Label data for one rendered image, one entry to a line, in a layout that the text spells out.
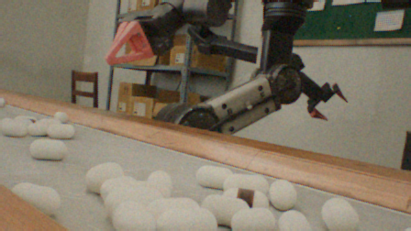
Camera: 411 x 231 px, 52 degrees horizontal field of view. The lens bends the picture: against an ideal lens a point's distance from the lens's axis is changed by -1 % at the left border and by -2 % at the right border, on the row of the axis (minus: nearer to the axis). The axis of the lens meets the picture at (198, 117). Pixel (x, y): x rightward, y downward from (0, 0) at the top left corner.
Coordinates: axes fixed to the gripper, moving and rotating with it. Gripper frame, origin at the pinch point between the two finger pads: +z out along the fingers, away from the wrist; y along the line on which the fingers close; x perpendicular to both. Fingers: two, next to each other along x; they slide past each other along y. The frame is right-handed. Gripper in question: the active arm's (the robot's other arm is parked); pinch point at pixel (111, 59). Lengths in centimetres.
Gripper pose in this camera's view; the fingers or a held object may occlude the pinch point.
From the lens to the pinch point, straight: 72.5
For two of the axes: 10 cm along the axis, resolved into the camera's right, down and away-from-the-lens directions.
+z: -6.4, 6.0, -4.8
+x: 3.8, 7.9, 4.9
